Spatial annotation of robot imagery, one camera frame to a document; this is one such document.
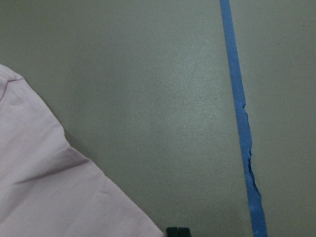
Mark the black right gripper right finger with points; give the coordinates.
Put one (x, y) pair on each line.
(184, 232)

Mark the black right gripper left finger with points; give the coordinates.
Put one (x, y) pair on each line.
(172, 232)

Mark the pink t-shirt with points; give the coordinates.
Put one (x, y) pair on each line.
(48, 188)

